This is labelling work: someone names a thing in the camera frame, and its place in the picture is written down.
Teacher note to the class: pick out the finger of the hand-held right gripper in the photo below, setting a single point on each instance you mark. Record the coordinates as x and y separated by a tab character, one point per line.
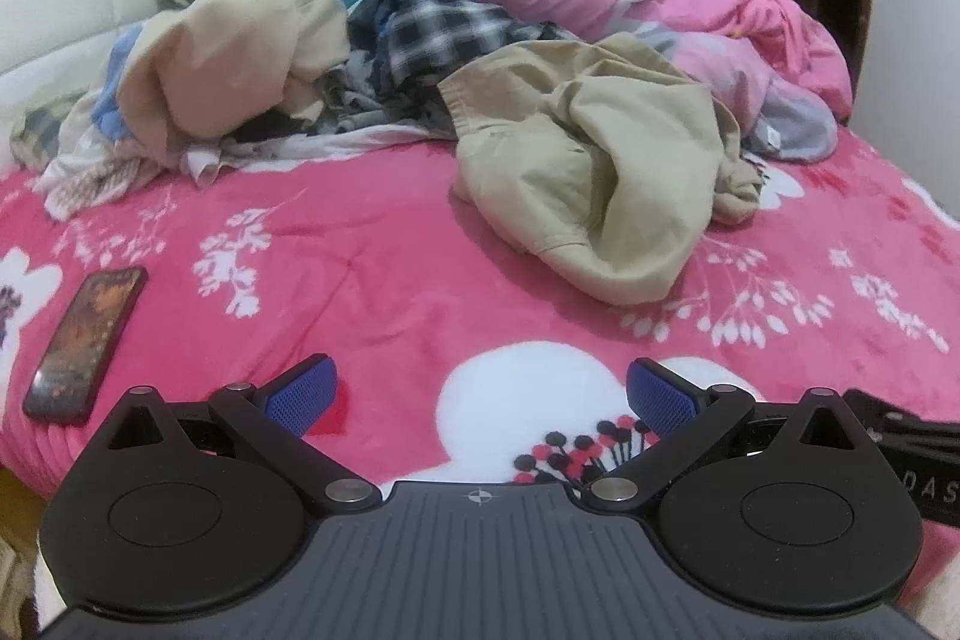
900	422

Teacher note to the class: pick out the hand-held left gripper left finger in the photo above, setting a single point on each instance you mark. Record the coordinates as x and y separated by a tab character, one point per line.
304	396

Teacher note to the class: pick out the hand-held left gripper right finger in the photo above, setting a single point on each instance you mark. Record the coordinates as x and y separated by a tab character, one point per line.
660	394

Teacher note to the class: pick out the khaki pants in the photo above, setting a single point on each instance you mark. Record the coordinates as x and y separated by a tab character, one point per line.
600	160

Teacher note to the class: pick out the pink floral blanket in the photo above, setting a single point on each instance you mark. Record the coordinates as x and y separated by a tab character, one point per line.
375	250

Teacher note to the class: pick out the black smartphone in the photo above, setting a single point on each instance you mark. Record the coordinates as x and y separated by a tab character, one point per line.
82	347

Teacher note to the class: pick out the white garment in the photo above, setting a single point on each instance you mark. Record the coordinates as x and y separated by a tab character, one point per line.
300	149

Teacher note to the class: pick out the black garment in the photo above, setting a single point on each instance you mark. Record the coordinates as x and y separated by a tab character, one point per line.
262	129

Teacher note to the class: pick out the grey white patterned cloth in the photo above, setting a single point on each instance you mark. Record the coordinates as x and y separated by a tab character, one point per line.
90	190

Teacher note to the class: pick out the beige hoodie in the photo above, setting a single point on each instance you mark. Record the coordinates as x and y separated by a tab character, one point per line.
225	55

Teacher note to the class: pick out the light blue garment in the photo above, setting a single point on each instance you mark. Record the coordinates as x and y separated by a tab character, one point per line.
105	108

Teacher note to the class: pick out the plaid shirt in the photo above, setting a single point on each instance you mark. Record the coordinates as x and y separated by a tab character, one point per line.
435	29

